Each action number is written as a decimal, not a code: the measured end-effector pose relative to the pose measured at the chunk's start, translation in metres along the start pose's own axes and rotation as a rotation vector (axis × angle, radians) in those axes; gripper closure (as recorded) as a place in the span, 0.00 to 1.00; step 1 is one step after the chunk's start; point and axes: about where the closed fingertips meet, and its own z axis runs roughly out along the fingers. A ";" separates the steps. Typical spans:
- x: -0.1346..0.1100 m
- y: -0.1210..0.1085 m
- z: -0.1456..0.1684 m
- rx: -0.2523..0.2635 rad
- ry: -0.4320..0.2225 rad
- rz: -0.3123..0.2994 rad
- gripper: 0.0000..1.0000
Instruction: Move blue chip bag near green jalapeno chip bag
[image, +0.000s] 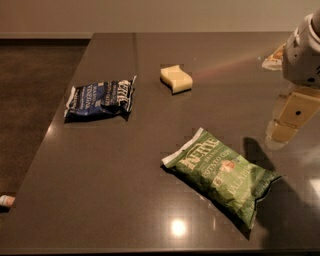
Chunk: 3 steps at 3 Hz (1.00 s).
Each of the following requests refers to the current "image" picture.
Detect yellow sponge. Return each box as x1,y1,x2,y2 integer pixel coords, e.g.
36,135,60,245
160,65,193,94

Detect blue chip bag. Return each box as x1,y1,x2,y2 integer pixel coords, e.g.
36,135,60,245
64,77,136,120

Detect white object at floor edge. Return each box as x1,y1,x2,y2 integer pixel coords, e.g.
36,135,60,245
0,195,15,208

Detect green jalapeno chip bag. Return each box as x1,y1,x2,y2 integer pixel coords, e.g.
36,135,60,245
162,128,281,229

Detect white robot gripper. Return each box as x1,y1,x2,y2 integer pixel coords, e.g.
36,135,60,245
262,13,320,150

